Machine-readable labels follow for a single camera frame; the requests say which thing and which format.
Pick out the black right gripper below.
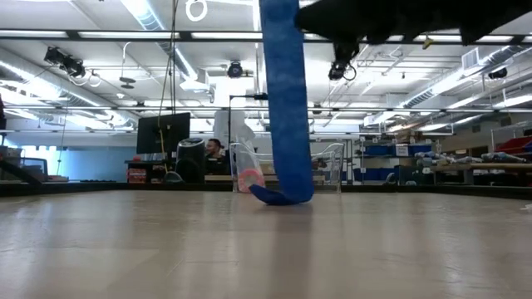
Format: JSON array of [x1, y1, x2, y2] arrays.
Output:
[[294, 0, 421, 63]]

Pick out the blue elastic bandage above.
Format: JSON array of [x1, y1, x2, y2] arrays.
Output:
[[248, 0, 316, 207]]

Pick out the pink tape roll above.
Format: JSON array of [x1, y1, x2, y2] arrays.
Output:
[[237, 168, 266, 194]]

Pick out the clear plastic bin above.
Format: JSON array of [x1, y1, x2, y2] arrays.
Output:
[[229, 142, 345, 194]]

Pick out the white ceiling air vent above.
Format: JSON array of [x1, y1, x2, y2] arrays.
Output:
[[461, 47, 481, 71]]

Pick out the black overhead light bar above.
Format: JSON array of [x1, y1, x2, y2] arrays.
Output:
[[0, 27, 532, 43]]

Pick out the person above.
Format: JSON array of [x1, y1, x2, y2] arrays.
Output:
[[204, 138, 230, 176]]

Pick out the black ceiling device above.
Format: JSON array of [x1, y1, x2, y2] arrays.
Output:
[[487, 66, 509, 81]]

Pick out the grey bundled items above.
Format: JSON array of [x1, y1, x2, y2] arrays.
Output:
[[481, 151, 529, 164], [415, 151, 483, 164]]

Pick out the black cylindrical air purifier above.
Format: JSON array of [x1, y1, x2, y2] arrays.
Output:
[[175, 137, 207, 184]]

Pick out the black computer monitor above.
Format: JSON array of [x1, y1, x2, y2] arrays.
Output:
[[135, 111, 192, 155]]

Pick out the wooden workbench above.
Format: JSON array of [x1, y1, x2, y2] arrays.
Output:
[[431, 162, 532, 186]]

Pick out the red storage bin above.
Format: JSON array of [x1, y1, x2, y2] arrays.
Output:
[[494, 135, 532, 155]]

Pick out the dark desk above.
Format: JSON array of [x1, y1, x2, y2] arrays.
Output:
[[123, 159, 178, 184]]

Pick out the red stacked boxes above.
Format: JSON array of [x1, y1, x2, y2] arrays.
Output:
[[126, 168, 148, 184]]

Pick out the black slanted bar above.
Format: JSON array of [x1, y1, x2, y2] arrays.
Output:
[[0, 159, 42, 186]]

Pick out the black hanging camera with cable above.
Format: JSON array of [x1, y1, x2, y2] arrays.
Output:
[[327, 61, 358, 82]]

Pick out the black overhead camera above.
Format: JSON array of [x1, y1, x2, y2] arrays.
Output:
[[226, 61, 244, 80]]

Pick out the white hanging ring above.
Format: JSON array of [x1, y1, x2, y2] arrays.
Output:
[[185, 0, 209, 23]]

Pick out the thin hanging cable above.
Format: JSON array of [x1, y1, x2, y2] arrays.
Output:
[[156, 0, 180, 174]]

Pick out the black mounted camera device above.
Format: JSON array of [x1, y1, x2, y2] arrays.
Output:
[[43, 46, 87, 79]]

